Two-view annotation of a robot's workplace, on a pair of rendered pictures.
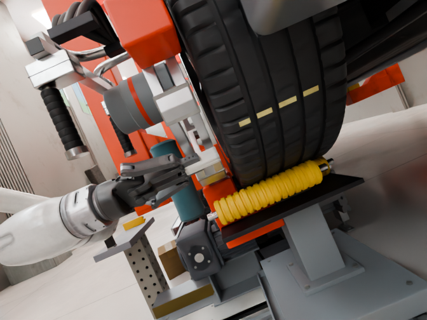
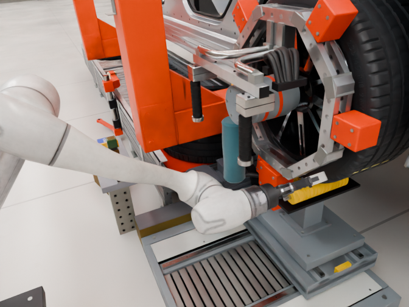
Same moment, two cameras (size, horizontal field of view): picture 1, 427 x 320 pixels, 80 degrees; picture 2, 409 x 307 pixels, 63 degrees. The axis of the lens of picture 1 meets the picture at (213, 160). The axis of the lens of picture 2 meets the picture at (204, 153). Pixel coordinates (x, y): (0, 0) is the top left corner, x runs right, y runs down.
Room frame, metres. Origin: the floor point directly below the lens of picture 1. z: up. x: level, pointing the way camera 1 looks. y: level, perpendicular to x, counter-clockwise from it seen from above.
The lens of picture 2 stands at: (-0.17, 0.67, 1.26)
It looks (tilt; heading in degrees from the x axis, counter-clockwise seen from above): 30 degrees down; 337
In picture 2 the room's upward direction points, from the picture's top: 4 degrees counter-clockwise
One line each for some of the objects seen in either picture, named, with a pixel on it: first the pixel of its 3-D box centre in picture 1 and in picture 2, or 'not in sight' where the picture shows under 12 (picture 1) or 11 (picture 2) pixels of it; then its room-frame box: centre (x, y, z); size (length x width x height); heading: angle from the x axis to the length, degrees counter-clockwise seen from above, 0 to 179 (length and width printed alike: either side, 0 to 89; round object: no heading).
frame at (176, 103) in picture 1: (175, 87); (280, 94); (0.70, 0.02, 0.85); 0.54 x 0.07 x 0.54; 0
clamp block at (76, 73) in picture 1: (56, 72); (255, 102); (0.53, 0.22, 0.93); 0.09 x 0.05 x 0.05; 90
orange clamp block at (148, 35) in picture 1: (145, 29); (354, 130); (0.38, 0.01, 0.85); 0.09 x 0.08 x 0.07; 0
